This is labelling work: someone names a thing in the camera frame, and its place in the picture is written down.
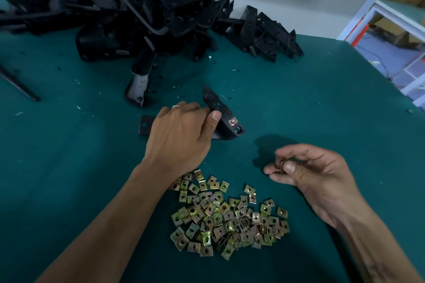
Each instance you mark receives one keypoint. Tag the person's left hand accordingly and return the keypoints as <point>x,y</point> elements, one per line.
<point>178,140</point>

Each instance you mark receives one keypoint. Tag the person's right hand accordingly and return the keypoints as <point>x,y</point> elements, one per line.
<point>319,183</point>

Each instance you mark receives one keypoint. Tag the black plastic bracket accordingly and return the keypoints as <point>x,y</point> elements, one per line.
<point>222,117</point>

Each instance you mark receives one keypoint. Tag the pile of brass clip nuts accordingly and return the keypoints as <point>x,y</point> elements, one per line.
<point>226,216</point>

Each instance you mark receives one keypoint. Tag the pile of black plastic brackets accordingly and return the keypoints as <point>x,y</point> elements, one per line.
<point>146,21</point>

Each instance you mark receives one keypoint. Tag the person's left forearm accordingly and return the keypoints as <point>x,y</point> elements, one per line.
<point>99,233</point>

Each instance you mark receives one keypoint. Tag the green table cloth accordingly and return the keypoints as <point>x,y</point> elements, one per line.
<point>345,107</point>

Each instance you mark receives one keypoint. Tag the brown cardboard box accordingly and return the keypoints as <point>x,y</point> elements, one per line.
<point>392,31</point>

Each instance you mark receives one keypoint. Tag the thin black plastic strip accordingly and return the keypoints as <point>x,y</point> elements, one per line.
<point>16,84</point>

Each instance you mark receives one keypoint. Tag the white metal rack frame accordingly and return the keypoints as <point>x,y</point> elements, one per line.
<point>382,11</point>

